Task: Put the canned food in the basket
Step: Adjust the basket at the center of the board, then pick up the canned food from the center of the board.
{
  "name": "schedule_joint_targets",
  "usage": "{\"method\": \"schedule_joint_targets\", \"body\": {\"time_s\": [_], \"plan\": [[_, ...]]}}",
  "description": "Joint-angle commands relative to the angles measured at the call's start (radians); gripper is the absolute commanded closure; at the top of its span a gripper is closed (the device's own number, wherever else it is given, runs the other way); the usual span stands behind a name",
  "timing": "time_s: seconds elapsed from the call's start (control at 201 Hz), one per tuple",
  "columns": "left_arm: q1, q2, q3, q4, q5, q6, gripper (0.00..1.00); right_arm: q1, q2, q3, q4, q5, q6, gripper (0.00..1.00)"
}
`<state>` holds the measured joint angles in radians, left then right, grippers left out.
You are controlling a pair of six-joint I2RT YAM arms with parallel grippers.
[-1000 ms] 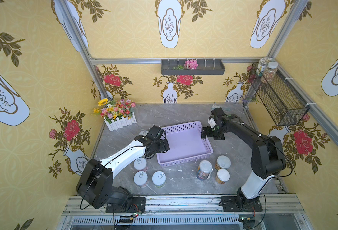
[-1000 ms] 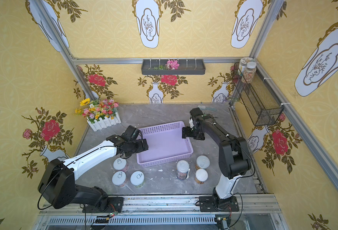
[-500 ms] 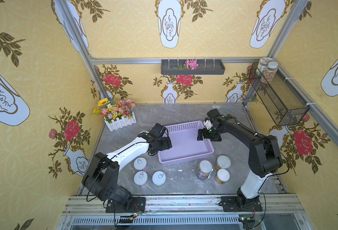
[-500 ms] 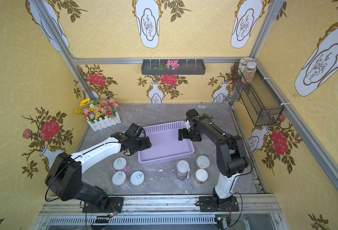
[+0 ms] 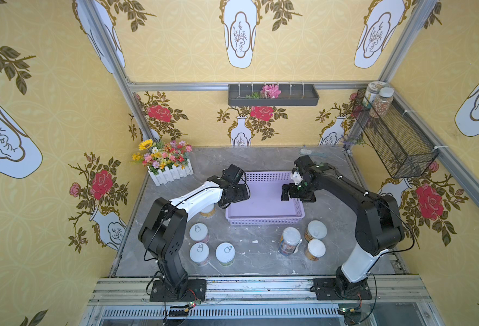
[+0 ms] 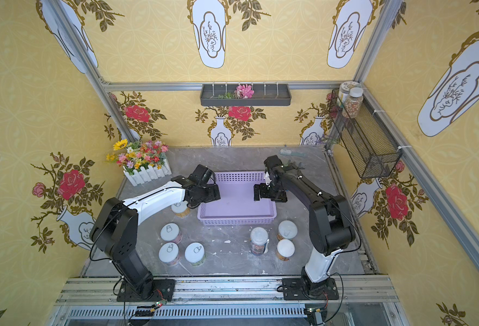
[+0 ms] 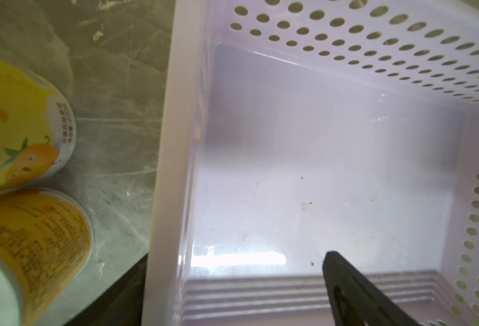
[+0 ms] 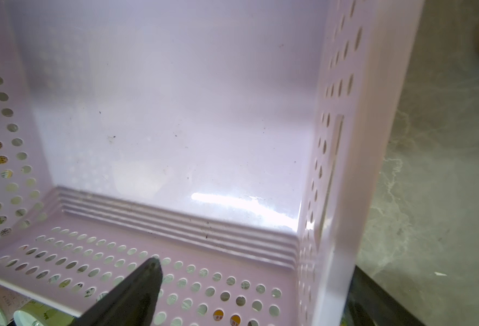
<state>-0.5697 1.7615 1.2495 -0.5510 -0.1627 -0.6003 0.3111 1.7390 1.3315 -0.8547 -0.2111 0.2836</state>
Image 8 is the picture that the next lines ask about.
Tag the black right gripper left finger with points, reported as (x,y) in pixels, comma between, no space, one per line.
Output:
(131,302)

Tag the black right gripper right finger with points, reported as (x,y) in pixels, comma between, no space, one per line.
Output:
(369,304)

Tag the purple perforated plastic basket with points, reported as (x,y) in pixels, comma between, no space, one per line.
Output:
(238,142)

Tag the white-lid can front middle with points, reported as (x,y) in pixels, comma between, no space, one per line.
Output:
(36,313)

